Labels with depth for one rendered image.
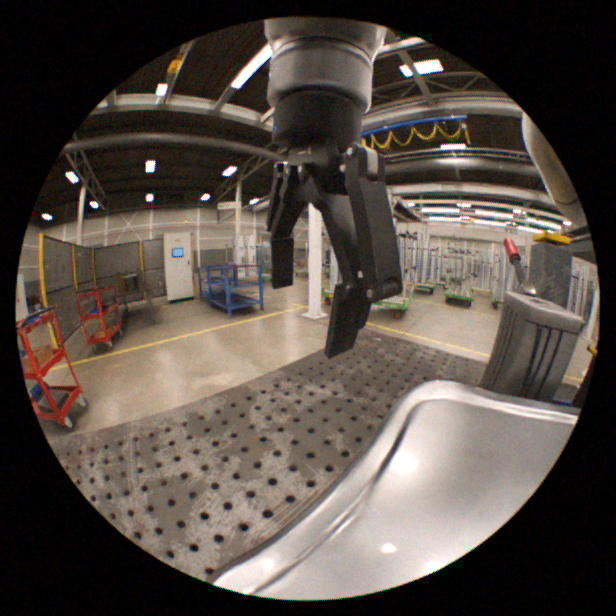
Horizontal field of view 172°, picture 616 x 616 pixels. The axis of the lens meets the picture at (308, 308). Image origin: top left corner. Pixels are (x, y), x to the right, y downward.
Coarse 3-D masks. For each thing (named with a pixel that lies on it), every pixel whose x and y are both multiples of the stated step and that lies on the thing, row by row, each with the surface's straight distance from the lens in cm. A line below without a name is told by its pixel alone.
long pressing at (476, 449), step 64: (448, 384) 14; (384, 448) 10; (448, 448) 11; (512, 448) 13; (320, 512) 8; (384, 512) 8; (448, 512) 9; (512, 512) 11; (256, 576) 8; (320, 576) 8; (384, 576) 8
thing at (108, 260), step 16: (144, 240) 684; (160, 240) 684; (192, 240) 692; (96, 256) 711; (112, 256) 697; (128, 256) 686; (144, 256) 680; (160, 256) 678; (192, 256) 687; (96, 272) 709; (112, 272) 694; (144, 272) 677; (160, 272) 677; (192, 272) 687; (112, 288) 698; (160, 288) 681
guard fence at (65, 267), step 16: (48, 240) 444; (48, 256) 439; (64, 256) 509; (80, 256) 610; (48, 272) 433; (64, 272) 500; (80, 272) 599; (48, 288) 426; (64, 288) 489; (80, 288) 586; (48, 304) 418; (64, 304) 483; (80, 304) 569; (64, 320) 472; (80, 320) 551; (64, 336) 456
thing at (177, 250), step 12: (168, 240) 601; (180, 240) 604; (168, 252) 598; (180, 252) 598; (168, 264) 596; (180, 264) 600; (168, 276) 597; (180, 276) 600; (168, 288) 599; (180, 288) 603; (192, 288) 609; (168, 300) 651; (180, 300) 610
